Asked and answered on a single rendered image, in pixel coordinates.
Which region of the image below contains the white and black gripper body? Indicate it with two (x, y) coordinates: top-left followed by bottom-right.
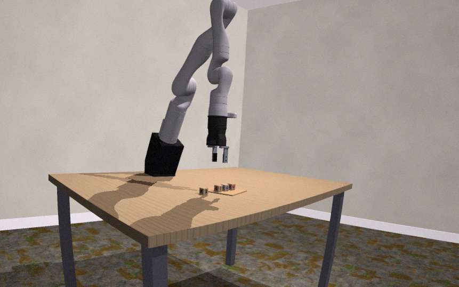
(206, 103), (237, 146)

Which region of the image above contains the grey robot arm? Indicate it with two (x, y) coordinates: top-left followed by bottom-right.
(159, 0), (238, 144)

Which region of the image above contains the tan square mat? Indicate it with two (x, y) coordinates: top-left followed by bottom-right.
(208, 187), (247, 196)

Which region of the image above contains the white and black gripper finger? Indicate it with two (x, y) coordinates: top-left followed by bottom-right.
(207, 145), (218, 162)
(219, 146), (229, 163)

